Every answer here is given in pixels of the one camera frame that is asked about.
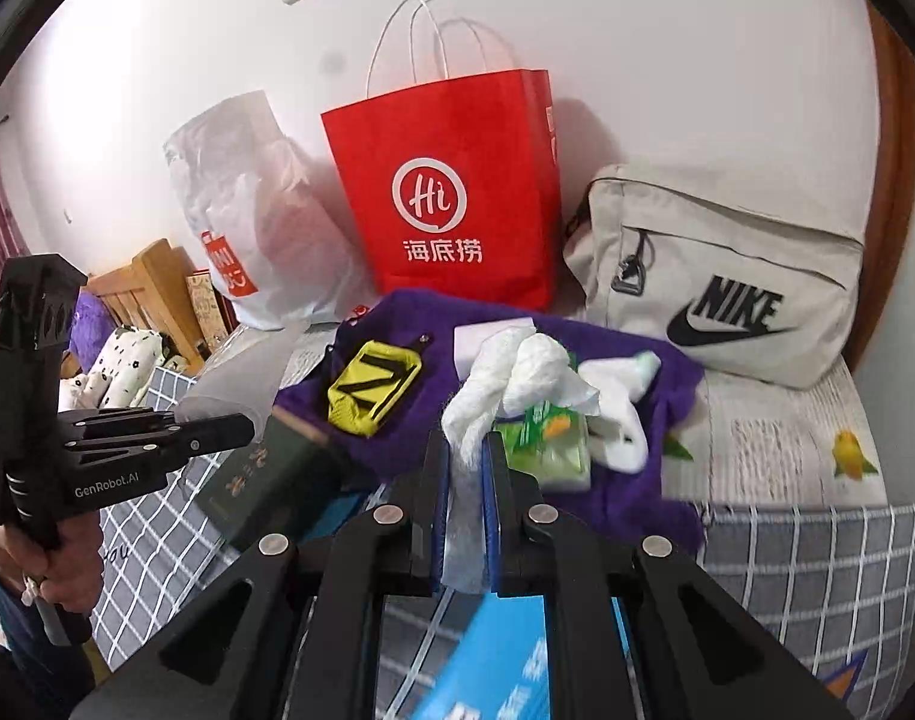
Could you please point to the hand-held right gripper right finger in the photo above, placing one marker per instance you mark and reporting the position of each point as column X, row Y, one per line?
column 491, row 510

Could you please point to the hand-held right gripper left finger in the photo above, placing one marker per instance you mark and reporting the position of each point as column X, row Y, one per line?
column 441, row 495

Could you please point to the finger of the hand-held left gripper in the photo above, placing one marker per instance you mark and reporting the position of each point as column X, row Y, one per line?
column 202, row 436
column 120, row 418

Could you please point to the yellow black pouch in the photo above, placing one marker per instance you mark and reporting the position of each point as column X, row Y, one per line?
column 367, row 390

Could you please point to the white wipe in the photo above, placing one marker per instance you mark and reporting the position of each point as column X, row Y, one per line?
column 517, row 382

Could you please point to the person's left hand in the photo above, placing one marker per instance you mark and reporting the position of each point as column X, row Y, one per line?
column 75, row 570

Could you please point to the white spotted pillow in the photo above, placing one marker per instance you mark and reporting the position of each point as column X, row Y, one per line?
column 120, row 367

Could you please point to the translucent grey plastic bag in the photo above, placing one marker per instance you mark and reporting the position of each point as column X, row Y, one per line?
column 232, row 382

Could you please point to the green tissue packet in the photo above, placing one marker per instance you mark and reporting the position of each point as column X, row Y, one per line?
column 551, row 450

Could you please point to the dark green book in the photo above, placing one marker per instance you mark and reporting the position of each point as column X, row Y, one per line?
column 277, row 480

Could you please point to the purple plush toy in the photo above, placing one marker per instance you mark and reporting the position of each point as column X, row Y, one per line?
column 93, row 326

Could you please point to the brown printed board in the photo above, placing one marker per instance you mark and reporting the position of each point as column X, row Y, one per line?
column 206, row 307

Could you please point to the wooden headboard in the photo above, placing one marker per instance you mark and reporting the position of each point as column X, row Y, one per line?
column 153, row 285

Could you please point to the purple fleece cloth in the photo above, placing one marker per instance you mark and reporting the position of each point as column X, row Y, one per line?
column 637, row 495

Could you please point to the blue box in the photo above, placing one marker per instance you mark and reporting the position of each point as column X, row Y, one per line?
column 487, row 660

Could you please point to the white sock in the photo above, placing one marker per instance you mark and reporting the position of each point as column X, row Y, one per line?
column 618, row 405

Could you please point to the white plastic bag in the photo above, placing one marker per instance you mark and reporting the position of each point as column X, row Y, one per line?
column 277, row 255

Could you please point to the person's dark clothing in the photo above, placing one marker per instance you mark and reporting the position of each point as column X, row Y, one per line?
column 30, row 667

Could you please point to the grey plaid blanket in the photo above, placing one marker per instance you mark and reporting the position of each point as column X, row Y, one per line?
column 802, row 577

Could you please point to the red paper bag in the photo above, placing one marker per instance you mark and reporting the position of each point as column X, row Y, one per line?
column 442, row 165

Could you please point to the beige backpack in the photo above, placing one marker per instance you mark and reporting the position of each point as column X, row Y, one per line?
column 727, row 240

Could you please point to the wooden door frame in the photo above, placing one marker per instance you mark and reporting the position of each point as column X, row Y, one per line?
column 896, row 202

